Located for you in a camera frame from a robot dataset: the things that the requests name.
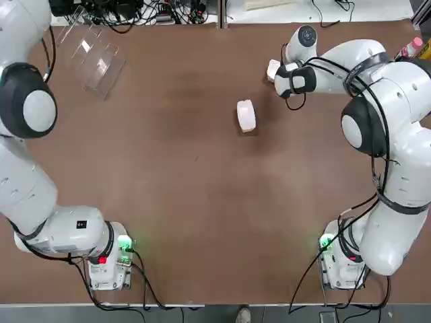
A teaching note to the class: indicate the white paper box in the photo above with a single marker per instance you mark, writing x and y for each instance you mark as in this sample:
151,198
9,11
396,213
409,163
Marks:
246,116
272,70

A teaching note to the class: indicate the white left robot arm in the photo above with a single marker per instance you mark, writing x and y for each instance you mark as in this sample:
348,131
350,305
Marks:
20,188

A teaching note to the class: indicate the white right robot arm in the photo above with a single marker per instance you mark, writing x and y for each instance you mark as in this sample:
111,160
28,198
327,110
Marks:
397,101

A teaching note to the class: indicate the clear acrylic stepped holder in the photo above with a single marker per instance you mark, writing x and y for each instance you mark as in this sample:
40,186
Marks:
97,67

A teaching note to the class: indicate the small circuit board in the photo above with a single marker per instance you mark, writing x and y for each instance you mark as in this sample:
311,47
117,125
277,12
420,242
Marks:
197,11

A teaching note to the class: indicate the person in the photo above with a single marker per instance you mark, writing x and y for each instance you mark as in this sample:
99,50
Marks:
243,314

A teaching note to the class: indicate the grey metal box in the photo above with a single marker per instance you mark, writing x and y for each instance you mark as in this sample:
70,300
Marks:
327,318

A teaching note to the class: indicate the black electronic device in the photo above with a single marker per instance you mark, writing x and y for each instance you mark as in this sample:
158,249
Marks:
67,6

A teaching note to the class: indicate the white bottle pink cap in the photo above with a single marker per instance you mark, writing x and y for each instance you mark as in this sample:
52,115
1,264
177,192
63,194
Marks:
412,47

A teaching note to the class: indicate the aluminium frame post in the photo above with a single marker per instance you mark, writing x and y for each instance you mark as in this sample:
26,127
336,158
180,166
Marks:
222,13

